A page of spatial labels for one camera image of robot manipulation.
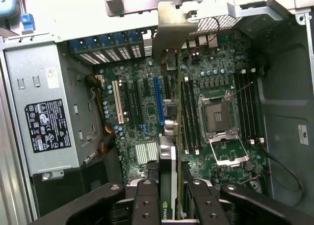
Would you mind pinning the CPU socket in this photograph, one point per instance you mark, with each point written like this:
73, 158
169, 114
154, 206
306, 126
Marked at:
218, 114

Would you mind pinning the green motherboard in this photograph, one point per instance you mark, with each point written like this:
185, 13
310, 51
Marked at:
220, 63

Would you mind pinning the blue expansion slot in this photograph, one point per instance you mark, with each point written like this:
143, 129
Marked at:
159, 100

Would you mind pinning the open PC case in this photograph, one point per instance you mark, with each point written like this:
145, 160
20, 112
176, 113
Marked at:
282, 87

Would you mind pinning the blue slot cover latch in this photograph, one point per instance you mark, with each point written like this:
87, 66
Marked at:
91, 43
120, 40
76, 46
106, 41
135, 38

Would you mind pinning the white expansion slot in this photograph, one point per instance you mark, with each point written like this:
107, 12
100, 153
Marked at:
118, 102

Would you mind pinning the blue case release latch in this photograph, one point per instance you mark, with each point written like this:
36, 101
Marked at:
27, 22

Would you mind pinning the metal socket cover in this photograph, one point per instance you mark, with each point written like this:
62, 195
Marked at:
222, 136

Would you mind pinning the grey power supply unit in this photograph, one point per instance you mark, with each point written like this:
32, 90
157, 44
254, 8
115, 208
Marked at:
49, 87

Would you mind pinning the thin locking lever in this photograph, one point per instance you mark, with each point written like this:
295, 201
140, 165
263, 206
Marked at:
243, 89

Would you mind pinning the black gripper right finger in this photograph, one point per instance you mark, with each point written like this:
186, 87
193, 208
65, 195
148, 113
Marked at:
206, 205

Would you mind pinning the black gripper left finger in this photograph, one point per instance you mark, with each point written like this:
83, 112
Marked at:
144, 205

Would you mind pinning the silver chipset heatsink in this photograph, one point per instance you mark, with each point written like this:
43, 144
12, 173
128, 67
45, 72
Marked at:
146, 152

